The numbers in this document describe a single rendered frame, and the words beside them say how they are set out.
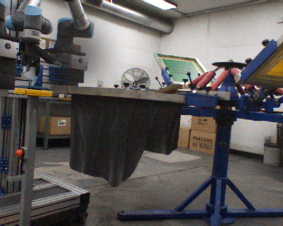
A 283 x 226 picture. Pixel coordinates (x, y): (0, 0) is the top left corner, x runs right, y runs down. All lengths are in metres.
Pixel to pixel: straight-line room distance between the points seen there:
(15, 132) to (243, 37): 5.11
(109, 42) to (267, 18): 3.16
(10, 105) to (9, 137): 0.22
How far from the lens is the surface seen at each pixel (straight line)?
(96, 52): 6.23
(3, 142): 2.20
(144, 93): 1.34
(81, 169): 1.64
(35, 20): 1.48
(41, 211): 2.08
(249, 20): 6.39
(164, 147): 1.61
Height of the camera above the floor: 0.94
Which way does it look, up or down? 3 degrees down
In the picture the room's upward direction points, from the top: 5 degrees clockwise
